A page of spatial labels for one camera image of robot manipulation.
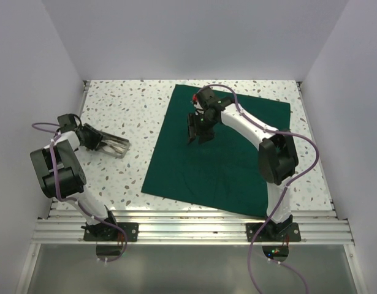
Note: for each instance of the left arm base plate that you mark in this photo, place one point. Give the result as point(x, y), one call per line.
point(120, 231)

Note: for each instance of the metal instrument tray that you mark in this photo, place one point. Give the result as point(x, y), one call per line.
point(118, 153)

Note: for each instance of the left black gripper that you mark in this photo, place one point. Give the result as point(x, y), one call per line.
point(97, 136)

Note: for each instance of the aluminium rail frame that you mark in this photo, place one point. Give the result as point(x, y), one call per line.
point(134, 109)

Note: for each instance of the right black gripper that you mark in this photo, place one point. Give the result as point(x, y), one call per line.
point(194, 128)

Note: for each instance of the green surgical drape cloth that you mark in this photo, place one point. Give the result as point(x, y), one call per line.
point(222, 173)

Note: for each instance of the silver surgical scissors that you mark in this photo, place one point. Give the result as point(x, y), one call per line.
point(116, 143)

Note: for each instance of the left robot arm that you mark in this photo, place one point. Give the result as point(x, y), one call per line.
point(61, 176)

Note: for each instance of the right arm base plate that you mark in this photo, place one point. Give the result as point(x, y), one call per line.
point(272, 234)

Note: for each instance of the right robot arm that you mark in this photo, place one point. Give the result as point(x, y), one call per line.
point(277, 155)

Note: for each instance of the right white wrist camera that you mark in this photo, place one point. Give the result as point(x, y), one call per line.
point(196, 103)

